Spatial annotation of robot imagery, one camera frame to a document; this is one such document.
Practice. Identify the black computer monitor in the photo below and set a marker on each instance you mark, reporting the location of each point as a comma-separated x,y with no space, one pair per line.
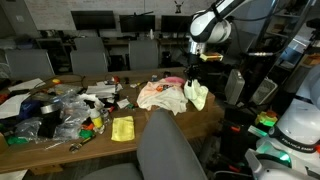
137,23
175,23
93,20

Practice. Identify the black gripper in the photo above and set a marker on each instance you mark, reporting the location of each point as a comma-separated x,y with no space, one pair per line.
193,70

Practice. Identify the clear plastic bags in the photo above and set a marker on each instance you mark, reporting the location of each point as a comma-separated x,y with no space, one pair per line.
71,113

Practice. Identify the white paper stack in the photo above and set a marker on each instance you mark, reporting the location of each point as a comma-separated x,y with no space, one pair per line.
100,90

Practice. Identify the pink towel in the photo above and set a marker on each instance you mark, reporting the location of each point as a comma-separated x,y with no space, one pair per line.
175,80

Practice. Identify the blue bag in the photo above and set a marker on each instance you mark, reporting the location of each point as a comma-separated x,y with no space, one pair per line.
29,109

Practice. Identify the black equipment stand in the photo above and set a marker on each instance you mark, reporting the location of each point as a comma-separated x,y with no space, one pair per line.
235,140

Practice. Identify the adjustable wrench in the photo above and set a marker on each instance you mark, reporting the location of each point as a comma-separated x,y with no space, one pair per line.
81,143

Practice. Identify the yellow cleaning cloth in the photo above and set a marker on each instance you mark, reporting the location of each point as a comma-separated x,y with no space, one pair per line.
122,128

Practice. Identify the green toy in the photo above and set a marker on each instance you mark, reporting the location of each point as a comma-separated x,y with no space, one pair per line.
86,133

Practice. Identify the peach printed cloth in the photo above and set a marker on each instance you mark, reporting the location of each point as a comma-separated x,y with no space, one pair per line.
148,93

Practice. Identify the green crumpled bag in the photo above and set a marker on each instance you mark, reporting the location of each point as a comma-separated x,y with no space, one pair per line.
16,140

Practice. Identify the light grey office chair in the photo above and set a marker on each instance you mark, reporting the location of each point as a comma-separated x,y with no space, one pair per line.
143,55
28,63
88,61
89,44

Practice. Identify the white paper sheet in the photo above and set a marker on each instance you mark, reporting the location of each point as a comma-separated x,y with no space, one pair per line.
26,85
11,106

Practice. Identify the white vented box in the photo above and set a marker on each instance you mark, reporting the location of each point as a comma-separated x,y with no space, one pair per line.
264,90

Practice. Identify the metal shelf rack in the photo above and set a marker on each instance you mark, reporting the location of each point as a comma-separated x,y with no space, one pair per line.
283,20

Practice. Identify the white tower heater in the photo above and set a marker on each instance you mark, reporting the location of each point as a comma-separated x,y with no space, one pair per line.
234,86

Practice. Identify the small white card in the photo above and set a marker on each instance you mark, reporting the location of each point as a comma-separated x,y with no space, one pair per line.
123,103

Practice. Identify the green red toy block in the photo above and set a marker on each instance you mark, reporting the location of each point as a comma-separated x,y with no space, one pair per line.
266,119

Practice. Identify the red ball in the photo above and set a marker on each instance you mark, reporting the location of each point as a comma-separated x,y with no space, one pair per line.
116,79

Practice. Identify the white spray bottle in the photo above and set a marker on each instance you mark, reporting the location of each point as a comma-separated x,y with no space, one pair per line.
96,120

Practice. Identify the light green towel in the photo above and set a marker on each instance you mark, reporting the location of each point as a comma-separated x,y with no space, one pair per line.
197,96

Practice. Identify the yellow wrist camera box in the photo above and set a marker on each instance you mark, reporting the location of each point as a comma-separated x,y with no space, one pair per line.
211,57

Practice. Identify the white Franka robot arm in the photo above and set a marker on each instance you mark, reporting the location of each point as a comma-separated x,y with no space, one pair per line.
206,26

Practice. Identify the wooden wall desk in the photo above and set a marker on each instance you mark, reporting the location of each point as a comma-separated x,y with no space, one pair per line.
116,42

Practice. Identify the brown cardboard box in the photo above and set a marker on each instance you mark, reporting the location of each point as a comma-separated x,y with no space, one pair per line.
190,121

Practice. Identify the dark grey swivel chair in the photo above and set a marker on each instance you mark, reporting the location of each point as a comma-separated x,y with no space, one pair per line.
166,146

